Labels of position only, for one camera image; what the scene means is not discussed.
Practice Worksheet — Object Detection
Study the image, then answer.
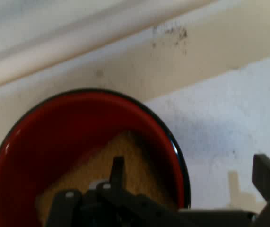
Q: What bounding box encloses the red bowl with black rim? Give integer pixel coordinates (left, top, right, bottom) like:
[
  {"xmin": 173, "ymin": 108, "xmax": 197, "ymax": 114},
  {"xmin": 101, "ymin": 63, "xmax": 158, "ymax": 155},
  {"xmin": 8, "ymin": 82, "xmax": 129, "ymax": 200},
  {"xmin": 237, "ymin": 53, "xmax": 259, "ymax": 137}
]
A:
[{"xmin": 0, "ymin": 88, "xmax": 192, "ymax": 227}]

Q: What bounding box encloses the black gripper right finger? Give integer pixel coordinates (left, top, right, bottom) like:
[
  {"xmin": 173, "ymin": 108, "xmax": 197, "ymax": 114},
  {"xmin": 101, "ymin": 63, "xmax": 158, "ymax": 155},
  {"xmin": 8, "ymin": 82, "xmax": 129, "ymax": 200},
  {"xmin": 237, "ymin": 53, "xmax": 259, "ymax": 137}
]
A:
[{"xmin": 251, "ymin": 153, "xmax": 270, "ymax": 227}]

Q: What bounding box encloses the white cloth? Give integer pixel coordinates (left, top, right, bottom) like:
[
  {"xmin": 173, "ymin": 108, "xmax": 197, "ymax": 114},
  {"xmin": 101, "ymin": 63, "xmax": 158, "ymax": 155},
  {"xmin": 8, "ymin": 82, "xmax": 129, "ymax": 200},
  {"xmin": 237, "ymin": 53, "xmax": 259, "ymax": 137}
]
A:
[{"xmin": 145, "ymin": 52, "xmax": 270, "ymax": 211}]

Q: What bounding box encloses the yellow sponge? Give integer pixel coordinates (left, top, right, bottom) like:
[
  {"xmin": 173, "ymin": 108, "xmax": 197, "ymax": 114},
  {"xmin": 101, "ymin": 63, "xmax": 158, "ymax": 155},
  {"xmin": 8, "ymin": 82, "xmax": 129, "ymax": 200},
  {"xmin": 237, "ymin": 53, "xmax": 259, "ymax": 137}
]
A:
[{"xmin": 35, "ymin": 130, "xmax": 179, "ymax": 227}]

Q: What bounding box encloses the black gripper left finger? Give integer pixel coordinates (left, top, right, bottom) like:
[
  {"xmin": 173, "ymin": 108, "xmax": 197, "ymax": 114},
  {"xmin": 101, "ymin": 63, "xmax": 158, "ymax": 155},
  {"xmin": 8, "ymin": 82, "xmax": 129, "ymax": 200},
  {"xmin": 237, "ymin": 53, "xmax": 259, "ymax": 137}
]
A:
[{"xmin": 45, "ymin": 156, "xmax": 185, "ymax": 227}]

